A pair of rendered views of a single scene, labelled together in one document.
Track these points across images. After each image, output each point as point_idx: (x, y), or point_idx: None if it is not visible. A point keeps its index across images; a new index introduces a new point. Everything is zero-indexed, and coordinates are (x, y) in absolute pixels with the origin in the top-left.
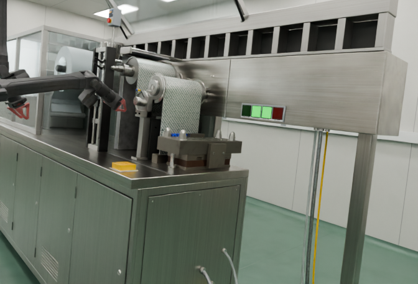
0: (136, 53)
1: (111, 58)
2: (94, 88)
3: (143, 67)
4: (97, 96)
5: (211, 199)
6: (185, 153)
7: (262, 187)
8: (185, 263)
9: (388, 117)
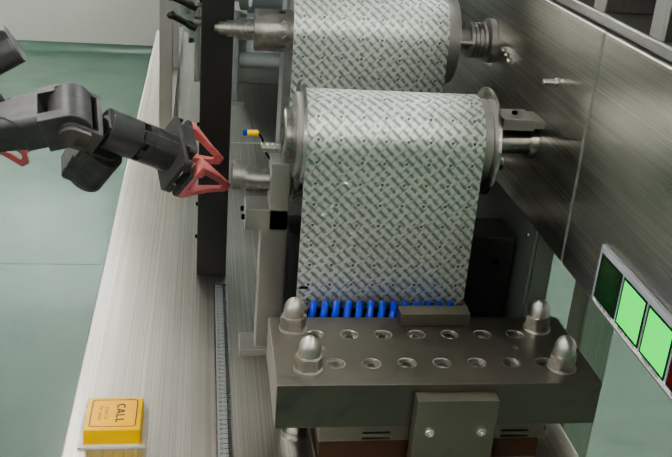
0: None
1: None
2: (75, 149)
3: (312, 28)
4: (109, 159)
5: None
6: (302, 423)
7: None
8: None
9: None
